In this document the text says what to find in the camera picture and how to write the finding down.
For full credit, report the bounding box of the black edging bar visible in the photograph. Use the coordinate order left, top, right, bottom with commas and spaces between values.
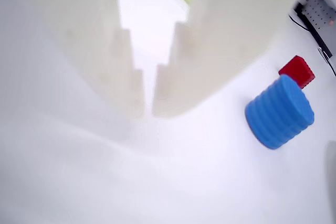
293, 2, 333, 58

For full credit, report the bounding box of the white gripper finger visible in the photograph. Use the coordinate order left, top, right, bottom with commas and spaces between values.
152, 0, 313, 116
0, 0, 146, 146

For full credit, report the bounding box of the red cube block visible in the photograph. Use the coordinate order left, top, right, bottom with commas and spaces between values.
278, 55, 316, 90

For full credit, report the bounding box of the blue ribbed cylinder block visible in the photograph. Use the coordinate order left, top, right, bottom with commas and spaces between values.
244, 73, 315, 150

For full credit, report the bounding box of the thin black table cable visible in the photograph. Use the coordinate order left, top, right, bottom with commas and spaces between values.
288, 14, 336, 77

